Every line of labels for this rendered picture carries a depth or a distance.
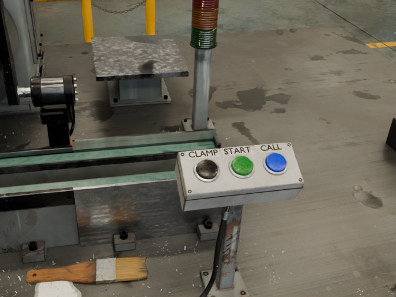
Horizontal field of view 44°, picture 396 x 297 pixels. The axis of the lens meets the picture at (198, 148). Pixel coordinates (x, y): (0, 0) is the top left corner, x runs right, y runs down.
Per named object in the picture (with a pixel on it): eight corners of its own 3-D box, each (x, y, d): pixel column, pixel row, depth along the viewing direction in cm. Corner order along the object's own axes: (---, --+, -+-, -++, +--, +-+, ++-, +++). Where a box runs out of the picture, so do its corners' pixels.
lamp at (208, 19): (194, 30, 110) (195, 10, 107) (188, 21, 115) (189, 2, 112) (220, 29, 111) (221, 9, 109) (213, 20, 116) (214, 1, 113)
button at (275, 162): (266, 177, 70) (269, 171, 68) (261, 159, 71) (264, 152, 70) (286, 175, 70) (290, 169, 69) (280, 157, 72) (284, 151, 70)
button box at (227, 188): (181, 212, 69) (185, 195, 65) (173, 168, 73) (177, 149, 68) (295, 199, 73) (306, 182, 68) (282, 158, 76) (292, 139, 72)
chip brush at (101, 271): (25, 290, 82) (24, 286, 82) (29, 267, 86) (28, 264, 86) (148, 279, 85) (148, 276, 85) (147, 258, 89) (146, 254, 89)
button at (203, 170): (197, 184, 67) (198, 178, 66) (192, 165, 69) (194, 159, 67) (218, 182, 68) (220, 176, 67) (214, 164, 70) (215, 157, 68)
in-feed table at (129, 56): (98, 116, 131) (95, 76, 124) (93, 73, 152) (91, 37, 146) (187, 111, 135) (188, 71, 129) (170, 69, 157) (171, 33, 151)
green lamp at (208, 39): (193, 49, 112) (194, 30, 110) (188, 39, 117) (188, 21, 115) (218, 48, 114) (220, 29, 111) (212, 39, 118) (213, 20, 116)
